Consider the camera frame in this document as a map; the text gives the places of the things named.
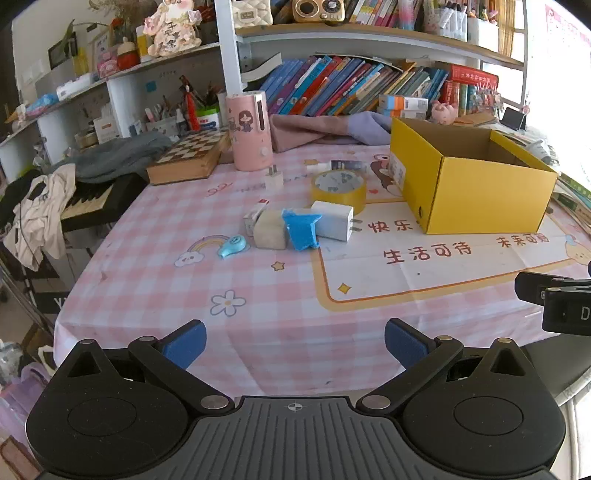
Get white storage bin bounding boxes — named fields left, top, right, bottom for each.
left=466, top=16, right=500, bottom=52

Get beige block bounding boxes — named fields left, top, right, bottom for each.
left=254, top=210, right=288, bottom=251

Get yellow tape roll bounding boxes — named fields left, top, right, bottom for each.
left=310, top=169, right=368, bottom=215

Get red round jar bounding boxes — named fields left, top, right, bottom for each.
left=115, top=39, right=140, bottom=71

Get beige garment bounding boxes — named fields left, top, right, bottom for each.
left=2, top=164, right=77, bottom=271

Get pile of books and papers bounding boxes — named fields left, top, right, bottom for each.
left=549, top=173, right=591, bottom=234

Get small white red box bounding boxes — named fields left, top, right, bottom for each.
left=243, top=199, right=271, bottom=236

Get pink cylindrical holder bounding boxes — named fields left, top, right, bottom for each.
left=225, top=91, right=271, bottom=172

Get white shelf unit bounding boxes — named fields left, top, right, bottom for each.
left=0, top=0, right=529, bottom=153

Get white quilted handbag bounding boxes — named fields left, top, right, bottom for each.
left=232, top=0, right=273, bottom=28

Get red green boxed books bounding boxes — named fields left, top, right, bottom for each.
left=440, top=80, right=502, bottom=116

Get grey cloth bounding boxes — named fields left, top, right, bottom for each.
left=48, top=131, right=174, bottom=183

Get flat brown cardboard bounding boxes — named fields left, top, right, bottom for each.
left=455, top=113, right=499, bottom=127

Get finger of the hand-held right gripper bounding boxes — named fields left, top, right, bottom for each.
left=514, top=272, right=591, bottom=306

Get golden retro radio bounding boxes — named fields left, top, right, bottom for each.
left=292, top=0, right=345, bottom=24

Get black keyboard piano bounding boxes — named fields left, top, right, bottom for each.
left=60, top=173, right=148, bottom=234

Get shelf row of thin books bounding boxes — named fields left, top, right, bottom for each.
left=346, top=0, right=402, bottom=28

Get group of cosmetic tubes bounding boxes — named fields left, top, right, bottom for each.
left=424, top=0, right=468, bottom=41

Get orange blue white carton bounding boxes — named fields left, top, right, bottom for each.
left=378, top=109, right=428, bottom=121
left=379, top=95, right=429, bottom=112

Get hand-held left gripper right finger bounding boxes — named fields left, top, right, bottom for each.
left=355, top=318, right=537, bottom=412

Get blue taped item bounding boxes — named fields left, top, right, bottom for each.
left=281, top=209, right=322, bottom=251

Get row of colourful books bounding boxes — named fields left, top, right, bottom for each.
left=259, top=55, right=451, bottom=116

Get white power charger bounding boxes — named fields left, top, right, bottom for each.
left=310, top=200, right=362, bottom=242

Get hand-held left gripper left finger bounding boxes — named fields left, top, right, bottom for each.
left=54, top=319, right=235, bottom=412

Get light blue correction tape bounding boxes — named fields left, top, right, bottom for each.
left=217, top=234, right=250, bottom=259

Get black cloth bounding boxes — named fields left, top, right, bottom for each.
left=0, top=168, right=42, bottom=227

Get black picture frame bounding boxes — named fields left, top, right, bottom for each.
left=48, top=32, right=78, bottom=71

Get white capped spray bottle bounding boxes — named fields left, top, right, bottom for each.
left=318, top=159, right=368, bottom=174

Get yellow cardboard box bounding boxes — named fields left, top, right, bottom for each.
left=389, top=117, right=559, bottom=235

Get green white pen cup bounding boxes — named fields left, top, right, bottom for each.
left=196, top=105, right=221, bottom=132

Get pink pig plush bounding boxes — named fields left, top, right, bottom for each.
left=430, top=102, right=459, bottom=125

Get pink floral plaque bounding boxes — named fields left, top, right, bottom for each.
left=143, top=0, right=202, bottom=57

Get pink purple cloth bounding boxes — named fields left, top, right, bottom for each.
left=269, top=111, right=393, bottom=153

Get black phone stand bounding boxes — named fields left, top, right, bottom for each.
left=501, top=107, right=527, bottom=132

